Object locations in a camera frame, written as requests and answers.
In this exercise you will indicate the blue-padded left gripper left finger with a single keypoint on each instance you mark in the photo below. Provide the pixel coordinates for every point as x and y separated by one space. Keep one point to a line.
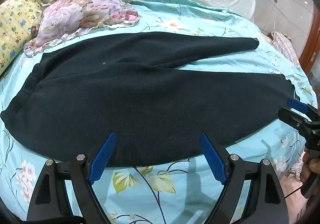
100 157

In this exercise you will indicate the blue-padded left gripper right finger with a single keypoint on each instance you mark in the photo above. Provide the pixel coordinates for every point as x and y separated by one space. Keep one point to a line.
214 160

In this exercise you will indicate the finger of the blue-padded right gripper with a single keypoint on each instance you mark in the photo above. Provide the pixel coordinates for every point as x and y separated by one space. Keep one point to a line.
306 110
293 119

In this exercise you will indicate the black fleece pants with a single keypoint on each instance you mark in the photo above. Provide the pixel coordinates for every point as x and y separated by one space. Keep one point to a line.
135 85

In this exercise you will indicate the person's right hand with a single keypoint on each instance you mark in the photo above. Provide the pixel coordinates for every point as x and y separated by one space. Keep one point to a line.
305 172

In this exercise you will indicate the wooden glass door cabinet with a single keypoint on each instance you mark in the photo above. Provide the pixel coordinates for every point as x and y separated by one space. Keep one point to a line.
309 59

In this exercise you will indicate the plaid cloth beside bed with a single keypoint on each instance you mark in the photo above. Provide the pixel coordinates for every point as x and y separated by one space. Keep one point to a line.
283 44

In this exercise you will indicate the pink purple floral pillow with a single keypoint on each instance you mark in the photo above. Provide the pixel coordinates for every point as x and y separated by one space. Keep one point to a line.
62 20

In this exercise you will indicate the yellow cartoon print pillow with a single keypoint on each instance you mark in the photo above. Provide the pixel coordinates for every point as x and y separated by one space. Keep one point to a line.
17 18

